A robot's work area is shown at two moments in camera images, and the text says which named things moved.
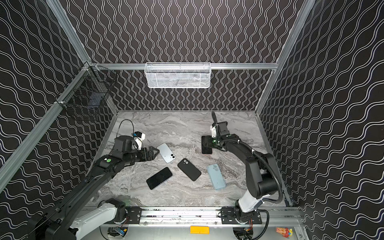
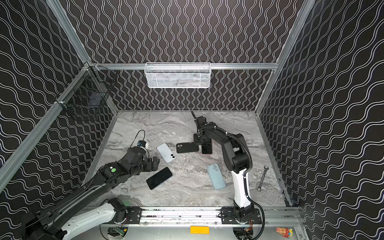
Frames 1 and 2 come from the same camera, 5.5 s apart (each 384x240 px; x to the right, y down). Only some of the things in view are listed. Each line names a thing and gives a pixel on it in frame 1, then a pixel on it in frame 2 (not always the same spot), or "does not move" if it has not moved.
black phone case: x=189 y=169 → x=187 y=147
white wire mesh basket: x=177 y=75 does not move
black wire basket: x=90 y=87 does not move
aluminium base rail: x=159 y=216 does not move
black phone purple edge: x=206 y=144 does not move
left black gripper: x=146 y=154 → x=151 y=163
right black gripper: x=221 y=128 → x=197 y=139
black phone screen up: x=158 y=178 does not move
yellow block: x=199 y=229 does not move
